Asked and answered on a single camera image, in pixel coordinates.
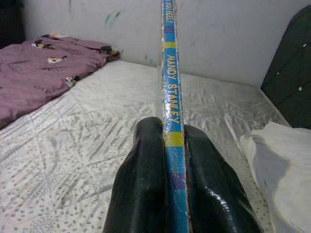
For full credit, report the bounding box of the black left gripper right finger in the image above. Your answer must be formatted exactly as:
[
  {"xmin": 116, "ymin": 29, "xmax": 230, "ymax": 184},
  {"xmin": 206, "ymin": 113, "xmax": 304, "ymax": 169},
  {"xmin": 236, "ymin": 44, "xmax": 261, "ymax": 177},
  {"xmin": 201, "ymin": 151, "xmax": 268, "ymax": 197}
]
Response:
[{"xmin": 183, "ymin": 125, "xmax": 263, "ymax": 233}]

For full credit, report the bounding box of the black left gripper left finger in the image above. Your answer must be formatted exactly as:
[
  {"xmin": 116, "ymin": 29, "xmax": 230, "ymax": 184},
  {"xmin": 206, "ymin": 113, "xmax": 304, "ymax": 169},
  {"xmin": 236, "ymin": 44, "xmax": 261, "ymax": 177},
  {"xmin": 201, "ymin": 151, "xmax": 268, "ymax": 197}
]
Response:
[{"xmin": 102, "ymin": 116, "xmax": 168, "ymax": 233}]

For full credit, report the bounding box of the blue yellow children's book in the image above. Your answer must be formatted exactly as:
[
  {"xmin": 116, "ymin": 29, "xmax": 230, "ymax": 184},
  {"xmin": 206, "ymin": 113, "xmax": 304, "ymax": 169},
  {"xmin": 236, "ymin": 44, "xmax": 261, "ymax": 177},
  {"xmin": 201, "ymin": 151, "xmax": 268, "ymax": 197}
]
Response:
[{"xmin": 154, "ymin": 0, "xmax": 191, "ymax": 233}]

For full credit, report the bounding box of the cream pillow green tree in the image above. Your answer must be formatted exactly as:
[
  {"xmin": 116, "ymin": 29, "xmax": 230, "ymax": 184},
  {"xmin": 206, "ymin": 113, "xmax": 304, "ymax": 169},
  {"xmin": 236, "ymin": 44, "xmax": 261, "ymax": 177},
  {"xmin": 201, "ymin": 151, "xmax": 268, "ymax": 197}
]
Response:
[{"xmin": 239, "ymin": 121, "xmax": 311, "ymax": 233}]

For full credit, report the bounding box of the grey quilted mattress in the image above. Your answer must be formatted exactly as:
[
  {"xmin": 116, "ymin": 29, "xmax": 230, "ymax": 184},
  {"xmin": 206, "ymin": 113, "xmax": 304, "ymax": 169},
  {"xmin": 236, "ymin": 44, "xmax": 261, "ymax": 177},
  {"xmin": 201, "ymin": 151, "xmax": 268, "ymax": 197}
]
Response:
[{"xmin": 0, "ymin": 59, "xmax": 292, "ymax": 233}]

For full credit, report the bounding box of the black tufted headboard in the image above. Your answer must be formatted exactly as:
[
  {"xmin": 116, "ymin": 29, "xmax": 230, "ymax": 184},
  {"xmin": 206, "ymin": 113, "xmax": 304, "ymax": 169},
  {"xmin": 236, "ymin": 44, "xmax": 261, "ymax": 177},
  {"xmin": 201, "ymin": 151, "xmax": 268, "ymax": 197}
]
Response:
[{"xmin": 260, "ymin": 4, "xmax": 311, "ymax": 129}]

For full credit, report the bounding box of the mauve cartoon print blanket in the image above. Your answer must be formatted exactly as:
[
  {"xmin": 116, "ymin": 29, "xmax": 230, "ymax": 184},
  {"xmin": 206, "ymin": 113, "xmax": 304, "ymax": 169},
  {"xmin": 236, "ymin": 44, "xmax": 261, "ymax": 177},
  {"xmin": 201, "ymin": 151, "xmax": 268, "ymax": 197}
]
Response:
[{"xmin": 0, "ymin": 33, "xmax": 121, "ymax": 131}]

